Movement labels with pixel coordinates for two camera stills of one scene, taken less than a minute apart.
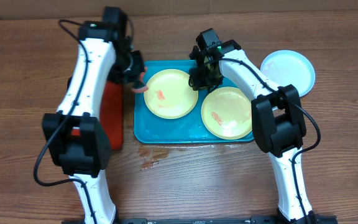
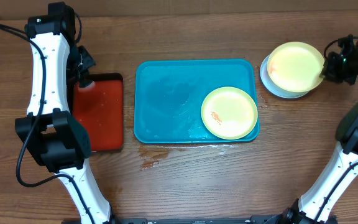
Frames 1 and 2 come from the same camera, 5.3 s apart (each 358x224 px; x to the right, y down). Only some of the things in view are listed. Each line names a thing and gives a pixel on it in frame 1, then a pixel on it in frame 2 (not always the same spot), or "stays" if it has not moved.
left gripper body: x=128 y=68 to x=79 y=66
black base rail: x=327 y=219 stays
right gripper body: x=206 y=79 to x=349 y=63
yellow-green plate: x=169 y=95 to x=296 y=66
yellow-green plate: x=227 y=113 stays
